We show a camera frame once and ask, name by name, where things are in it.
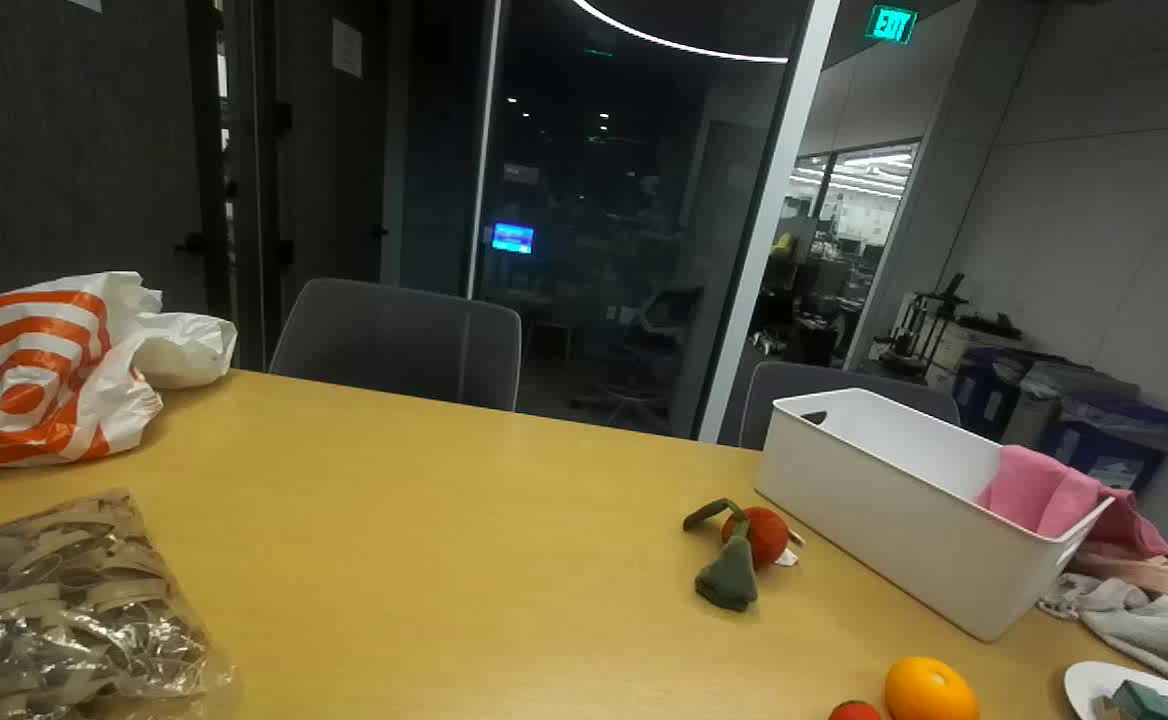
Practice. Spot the clear bag of brown items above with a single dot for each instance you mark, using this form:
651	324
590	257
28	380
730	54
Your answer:
59	614

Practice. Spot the green exit sign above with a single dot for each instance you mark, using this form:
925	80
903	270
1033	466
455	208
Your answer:
892	22

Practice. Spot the paper sheet on door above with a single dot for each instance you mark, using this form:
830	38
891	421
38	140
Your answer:
344	46

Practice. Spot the blue lit screen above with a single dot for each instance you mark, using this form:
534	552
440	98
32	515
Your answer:
512	239

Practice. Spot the small red toy tomato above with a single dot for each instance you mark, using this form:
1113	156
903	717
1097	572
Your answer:
856	711

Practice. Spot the grey chair with wide back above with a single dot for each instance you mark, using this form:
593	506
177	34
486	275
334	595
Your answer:
388	341

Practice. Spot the orange fruit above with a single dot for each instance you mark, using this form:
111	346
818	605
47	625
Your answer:
929	691

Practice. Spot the black frame machine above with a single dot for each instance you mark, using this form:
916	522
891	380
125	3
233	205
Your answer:
938	324

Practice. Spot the white plastic bin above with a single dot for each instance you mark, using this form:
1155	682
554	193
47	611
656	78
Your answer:
904	515

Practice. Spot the dark storage boxes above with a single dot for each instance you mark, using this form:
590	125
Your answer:
1079	415

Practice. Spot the white orange plastic bag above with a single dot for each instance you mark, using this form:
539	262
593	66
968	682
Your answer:
38	380

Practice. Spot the grey cloth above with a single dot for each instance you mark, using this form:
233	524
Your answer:
1145	618

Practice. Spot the green wooden block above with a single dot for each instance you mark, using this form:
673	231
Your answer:
1151	700

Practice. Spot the red plush vegetable toy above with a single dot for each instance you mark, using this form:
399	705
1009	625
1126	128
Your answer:
749	542

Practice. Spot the white paper plate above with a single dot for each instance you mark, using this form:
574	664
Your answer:
1091	684

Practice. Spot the dark pink cloth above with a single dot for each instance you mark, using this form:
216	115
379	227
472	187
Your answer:
1044	491

